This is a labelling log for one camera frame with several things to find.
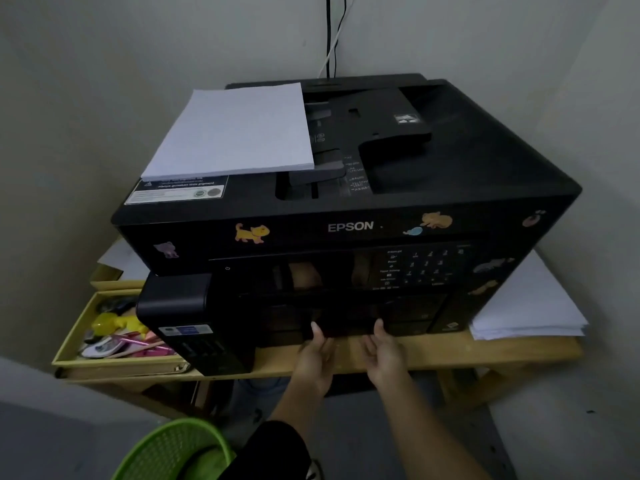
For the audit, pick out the person's right hand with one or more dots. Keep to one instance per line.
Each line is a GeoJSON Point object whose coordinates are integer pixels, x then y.
{"type": "Point", "coordinates": [387, 362]}

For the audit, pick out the person's left hand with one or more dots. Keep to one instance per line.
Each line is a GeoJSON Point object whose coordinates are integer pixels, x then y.
{"type": "Point", "coordinates": [315, 364]}

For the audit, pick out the person's left thumb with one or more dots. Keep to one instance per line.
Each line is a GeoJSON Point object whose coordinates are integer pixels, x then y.
{"type": "Point", "coordinates": [317, 330]}

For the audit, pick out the person's right thumb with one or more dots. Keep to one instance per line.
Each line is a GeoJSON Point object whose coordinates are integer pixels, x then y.
{"type": "Point", "coordinates": [379, 328]}

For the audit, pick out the black multifunction printer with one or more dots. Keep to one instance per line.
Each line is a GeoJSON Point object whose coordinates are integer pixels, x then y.
{"type": "Point", "coordinates": [450, 159]}

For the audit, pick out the person's left forearm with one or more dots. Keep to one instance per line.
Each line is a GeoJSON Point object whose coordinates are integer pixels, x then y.
{"type": "Point", "coordinates": [297, 404]}

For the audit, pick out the person's right forearm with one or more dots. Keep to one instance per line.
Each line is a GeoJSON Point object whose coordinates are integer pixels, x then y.
{"type": "Point", "coordinates": [430, 434]}

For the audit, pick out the wooden table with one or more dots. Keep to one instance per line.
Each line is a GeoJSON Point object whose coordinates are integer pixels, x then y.
{"type": "Point", "coordinates": [450, 349]}

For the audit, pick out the person's black clothing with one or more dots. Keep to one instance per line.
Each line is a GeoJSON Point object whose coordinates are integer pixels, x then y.
{"type": "Point", "coordinates": [270, 454]}

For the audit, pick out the large white paper stack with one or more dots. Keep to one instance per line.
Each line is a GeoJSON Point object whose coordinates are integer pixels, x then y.
{"type": "Point", "coordinates": [530, 304]}

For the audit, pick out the pink stationery item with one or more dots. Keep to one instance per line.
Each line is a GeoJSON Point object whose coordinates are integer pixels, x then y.
{"type": "Point", "coordinates": [145, 344]}

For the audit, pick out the green plastic basket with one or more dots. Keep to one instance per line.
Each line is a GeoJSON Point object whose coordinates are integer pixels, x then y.
{"type": "Point", "coordinates": [165, 449]}

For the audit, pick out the yellow plastic toy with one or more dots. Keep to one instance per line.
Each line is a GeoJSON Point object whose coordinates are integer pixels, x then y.
{"type": "Point", "coordinates": [117, 324]}

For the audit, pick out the loose white paper sheets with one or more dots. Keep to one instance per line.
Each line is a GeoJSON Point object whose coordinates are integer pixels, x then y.
{"type": "Point", "coordinates": [120, 257]}

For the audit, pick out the white paper stack on printer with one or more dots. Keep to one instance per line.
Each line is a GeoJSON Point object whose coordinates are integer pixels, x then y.
{"type": "Point", "coordinates": [235, 129]}

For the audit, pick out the yellow tray box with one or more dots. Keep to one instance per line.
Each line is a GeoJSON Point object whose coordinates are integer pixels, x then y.
{"type": "Point", "coordinates": [75, 339]}

